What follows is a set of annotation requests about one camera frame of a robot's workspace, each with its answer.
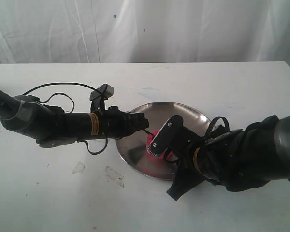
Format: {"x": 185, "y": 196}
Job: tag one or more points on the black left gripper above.
{"x": 117, "y": 124}

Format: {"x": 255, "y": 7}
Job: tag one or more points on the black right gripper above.
{"x": 185, "y": 145}

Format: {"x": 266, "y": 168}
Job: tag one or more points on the pink dough piece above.
{"x": 166, "y": 154}

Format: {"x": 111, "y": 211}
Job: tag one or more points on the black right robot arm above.
{"x": 239, "y": 159}

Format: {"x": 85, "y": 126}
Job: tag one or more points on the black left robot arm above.
{"x": 50, "y": 126}

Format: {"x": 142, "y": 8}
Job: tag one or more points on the round steel plate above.
{"x": 133, "y": 148}

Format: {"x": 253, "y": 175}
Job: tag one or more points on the clear tape piece lower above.
{"x": 115, "y": 176}

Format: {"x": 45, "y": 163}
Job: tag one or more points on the clear tape piece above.
{"x": 79, "y": 168}
{"x": 115, "y": 176}

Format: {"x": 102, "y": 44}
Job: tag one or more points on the clear tape piece left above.
{"x": 79, "y": 168}

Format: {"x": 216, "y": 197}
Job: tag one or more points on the white backdrop curtain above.
{"x": 109, "y": 31}

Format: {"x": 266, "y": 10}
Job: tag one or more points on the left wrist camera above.
{"x": 99, "y": 96}

